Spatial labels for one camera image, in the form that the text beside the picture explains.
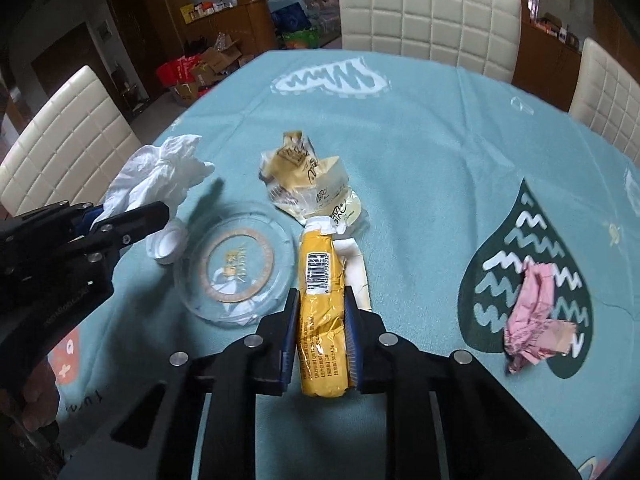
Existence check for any red shopping bag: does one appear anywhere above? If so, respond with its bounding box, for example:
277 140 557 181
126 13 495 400
155 55 202 85

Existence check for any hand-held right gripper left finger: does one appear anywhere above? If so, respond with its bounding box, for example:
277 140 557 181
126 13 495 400
109 287 302 480

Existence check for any wooden sideboard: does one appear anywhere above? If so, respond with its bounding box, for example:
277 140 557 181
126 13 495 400
514 17 584 112

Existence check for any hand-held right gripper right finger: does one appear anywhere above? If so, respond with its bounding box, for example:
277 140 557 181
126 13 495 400
342 285 582 480

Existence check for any cream quilted dining chair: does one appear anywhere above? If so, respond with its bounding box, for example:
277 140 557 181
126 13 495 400
337 0 523 85
0 64 143 219
568 37 640 167

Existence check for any white plastic lid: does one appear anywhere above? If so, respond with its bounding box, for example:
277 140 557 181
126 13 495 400
146 223 190 266

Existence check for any pile of cardboard boxes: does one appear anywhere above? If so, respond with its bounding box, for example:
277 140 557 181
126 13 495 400
167 34 257 109

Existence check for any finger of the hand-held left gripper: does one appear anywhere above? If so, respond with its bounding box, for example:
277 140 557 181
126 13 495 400
0 200 110 241
75 201 172 263

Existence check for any clear plastic lid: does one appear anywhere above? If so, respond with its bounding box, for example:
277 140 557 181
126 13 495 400
172 201 298 329

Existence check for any large white tissue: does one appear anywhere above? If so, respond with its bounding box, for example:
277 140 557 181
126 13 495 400
91 133 216 232

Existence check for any yellow orange food packet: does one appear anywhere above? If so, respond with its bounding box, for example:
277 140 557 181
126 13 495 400
297 215 372 401

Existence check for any pink crumpled paper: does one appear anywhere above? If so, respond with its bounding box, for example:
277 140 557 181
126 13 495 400
503 261 579 377

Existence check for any wooden partition cabinet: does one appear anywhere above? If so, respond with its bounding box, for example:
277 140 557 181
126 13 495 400
179 0 279 56

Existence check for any person's left hand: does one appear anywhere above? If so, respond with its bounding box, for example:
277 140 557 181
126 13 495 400
19 354 64 434

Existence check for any grey patterned sofa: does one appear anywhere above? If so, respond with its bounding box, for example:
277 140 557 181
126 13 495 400
264 0 344 50

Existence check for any pale yellow clear packet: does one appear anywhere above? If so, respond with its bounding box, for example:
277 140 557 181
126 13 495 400
258 130 372 234

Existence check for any teal printed tablecloth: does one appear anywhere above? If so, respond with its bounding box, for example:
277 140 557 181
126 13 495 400
47 50 640 480

